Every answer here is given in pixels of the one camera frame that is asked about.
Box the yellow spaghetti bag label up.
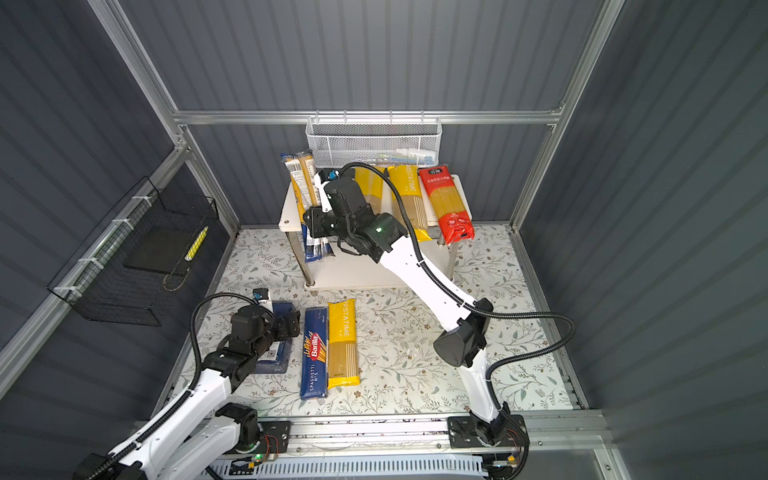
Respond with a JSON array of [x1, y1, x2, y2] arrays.
[[355, 167, 383, 214]]

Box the clear blue spaghetti bag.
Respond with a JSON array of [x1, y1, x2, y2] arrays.
[[281, 150, 334, 262]]

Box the yellow Pastatime spaghetti bag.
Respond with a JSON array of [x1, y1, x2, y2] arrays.
[[327, 299, 360, 389]]

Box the red spaghetti bag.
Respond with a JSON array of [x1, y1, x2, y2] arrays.
[[419, 165, 475, 244]]

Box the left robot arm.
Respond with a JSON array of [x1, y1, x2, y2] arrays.
[[72, 290, 301, 479]]

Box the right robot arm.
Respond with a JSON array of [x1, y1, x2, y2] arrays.
[[303, 162, 576, 448]]

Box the dark blue pasta box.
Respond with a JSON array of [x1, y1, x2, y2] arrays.
[[252, 301, 300, 375]]

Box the white two-tier shelf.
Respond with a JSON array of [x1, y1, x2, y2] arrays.
[[278, 185, 460, 290]]

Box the blue Barilla spaghetti box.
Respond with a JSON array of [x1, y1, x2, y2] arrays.
[[299, 307, 328, 400]]

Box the pens in white basket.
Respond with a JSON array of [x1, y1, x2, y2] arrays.
[[362, 148, 439, 168]]

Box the floral table mat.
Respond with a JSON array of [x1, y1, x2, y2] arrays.
[[198, 224, 574, 417]]

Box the yellow marker pen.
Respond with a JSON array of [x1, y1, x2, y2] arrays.
[[184, 226, 209, 262]]

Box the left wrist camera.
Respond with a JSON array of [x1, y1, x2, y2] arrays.
[[252, 287, 273, 312]]

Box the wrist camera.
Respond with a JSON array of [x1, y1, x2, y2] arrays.
[[252, 287, 273, 312], [319, 169, 368, 216]]

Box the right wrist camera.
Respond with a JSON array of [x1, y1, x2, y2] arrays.
[[319, 169, 368, 216]]

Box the white wire mesh basket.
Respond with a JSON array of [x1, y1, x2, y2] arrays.
[[305, 119, 443, 168]]

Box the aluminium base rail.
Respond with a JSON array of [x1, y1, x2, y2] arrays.
[[122, 410, 610, 463]]

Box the black wire basket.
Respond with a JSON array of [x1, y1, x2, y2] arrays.
[[48, 182, 219, 327]]

